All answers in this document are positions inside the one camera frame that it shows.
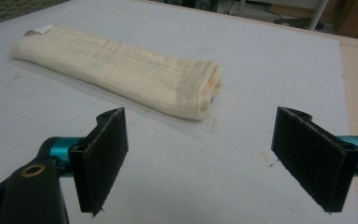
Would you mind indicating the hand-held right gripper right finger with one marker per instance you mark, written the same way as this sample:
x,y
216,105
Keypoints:
x,y
313,158

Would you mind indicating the green patterned carpet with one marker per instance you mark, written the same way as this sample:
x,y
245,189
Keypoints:
x,y
9,11

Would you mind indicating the cream towel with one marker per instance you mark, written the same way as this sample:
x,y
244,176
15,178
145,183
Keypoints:
x,y
118,70

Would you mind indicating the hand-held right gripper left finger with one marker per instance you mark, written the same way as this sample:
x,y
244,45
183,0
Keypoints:
x,y
101,161

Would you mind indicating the white metal stand pole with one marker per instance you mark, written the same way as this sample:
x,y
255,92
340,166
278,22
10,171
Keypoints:
x,y
317,14

